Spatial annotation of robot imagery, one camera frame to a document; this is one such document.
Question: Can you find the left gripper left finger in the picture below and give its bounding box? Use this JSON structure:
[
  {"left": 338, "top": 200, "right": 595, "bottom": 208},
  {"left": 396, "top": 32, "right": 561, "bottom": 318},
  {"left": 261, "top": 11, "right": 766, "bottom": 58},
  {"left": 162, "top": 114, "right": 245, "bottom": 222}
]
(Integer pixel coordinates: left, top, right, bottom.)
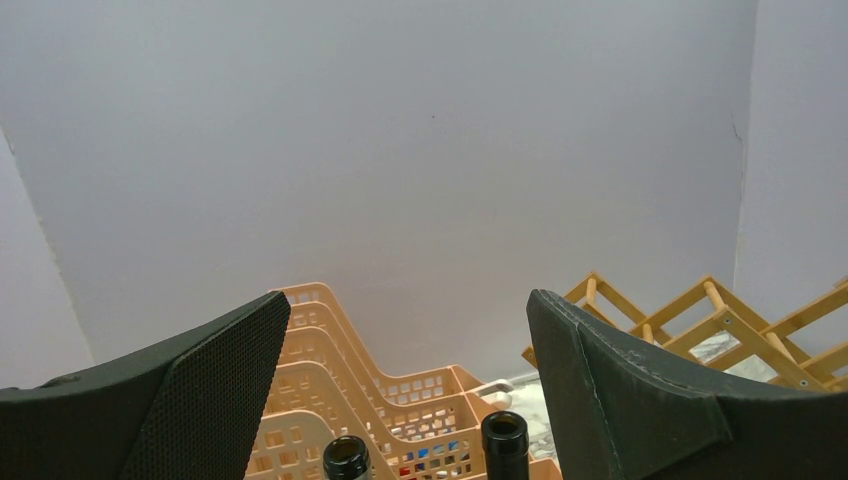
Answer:
[{"left": 1, "top": 292, "right": 291, "bottom": 479}]

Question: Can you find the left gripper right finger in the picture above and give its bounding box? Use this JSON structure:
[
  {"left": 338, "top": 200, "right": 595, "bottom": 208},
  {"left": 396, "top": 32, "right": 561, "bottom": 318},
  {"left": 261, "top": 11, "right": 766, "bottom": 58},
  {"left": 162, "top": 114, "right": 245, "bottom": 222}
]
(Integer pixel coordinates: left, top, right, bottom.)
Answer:
[{"left": 526, "top": 289, "right": 847, "bottom": 479}]

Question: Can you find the dark green wine bottle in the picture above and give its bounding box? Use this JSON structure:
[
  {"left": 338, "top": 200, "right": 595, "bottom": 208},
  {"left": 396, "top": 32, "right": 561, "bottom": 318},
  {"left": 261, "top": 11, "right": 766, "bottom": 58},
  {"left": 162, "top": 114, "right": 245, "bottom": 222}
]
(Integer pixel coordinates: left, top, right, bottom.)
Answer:
[{"left": 481, "top": 411, "right": 530, "bottom": 480}]

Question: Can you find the dark bottle brown label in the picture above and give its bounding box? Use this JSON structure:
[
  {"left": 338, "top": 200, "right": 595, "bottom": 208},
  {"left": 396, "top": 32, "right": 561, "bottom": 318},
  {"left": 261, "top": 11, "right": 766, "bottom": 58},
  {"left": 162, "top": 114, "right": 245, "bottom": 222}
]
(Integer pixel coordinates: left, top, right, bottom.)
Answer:
[{"left": 322, "top": 435, "right": 373, "bottom": 480}]

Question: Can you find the wooden wine rack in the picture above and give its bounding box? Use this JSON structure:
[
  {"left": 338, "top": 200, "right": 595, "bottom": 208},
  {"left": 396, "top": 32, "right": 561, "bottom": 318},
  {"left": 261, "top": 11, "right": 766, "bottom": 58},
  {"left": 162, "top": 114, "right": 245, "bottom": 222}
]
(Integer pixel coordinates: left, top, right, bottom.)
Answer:
[{"left": 563, "top": 272, "right": 847, "bottom": 392}]

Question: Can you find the peach plastic file organizer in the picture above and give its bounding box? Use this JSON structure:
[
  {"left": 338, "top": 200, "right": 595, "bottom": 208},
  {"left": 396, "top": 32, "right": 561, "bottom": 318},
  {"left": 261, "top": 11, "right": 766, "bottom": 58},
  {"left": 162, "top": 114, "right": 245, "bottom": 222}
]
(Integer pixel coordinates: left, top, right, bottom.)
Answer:
[{"left": 245, "top": 282, "right": 563, "bottom": 480}]

